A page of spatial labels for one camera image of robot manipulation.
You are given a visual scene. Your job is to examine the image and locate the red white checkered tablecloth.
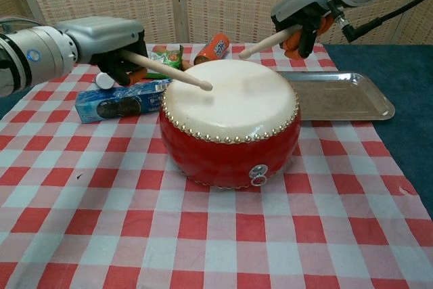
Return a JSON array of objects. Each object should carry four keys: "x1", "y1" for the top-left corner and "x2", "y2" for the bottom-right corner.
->
[{"x1": 0, "y1": 42, "x2": 433, "y2": 289}]

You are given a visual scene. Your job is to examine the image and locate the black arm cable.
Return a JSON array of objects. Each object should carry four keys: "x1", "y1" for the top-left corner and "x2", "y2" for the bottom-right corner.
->
[{"x1": 333, "y1": 0, "x2": 433, "y2": 44}]

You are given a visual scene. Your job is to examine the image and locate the green white snack packet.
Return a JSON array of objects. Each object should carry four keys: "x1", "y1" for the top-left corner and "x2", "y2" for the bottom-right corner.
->
[{"x1": 147, "y1": 44, "x2": 185, "y2": 79}]

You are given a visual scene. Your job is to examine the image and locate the wooden drumstick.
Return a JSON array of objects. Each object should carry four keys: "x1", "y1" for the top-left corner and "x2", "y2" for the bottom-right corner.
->
[
  {"x1": 238, "y1": 24, "x2": 302, "y2": 60},
  {"x1": 120, "y1": 49, "x2": 214, "y2": 92}
]

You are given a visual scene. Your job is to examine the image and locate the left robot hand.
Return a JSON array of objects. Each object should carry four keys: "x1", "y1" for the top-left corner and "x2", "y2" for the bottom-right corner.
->
[{"x1": 55, "y1": 16, "x2": 150, "y2": 87}]

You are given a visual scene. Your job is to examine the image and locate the orange drink can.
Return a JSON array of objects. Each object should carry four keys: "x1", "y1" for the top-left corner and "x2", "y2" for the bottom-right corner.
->
[{"x1": 193, "y1": 32, "x2": 231, "y2": 66}]

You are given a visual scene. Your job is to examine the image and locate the rectangular metal tray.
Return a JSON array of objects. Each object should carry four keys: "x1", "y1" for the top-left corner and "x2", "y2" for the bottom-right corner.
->
[{"x1": 275, "y1": 70, "x2": 396, "y2": 123}]

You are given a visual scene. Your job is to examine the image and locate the blue cookie box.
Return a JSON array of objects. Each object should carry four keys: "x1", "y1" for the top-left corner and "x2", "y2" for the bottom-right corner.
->
[{"x1": 74, "y1": 78, "x2": 174, "y2": 125}]

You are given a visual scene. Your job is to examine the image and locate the red drum with white skin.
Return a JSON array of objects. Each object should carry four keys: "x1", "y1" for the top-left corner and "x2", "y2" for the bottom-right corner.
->
[{"x1": 159, "y1": 59, "x2": 302, "y2": 191}]

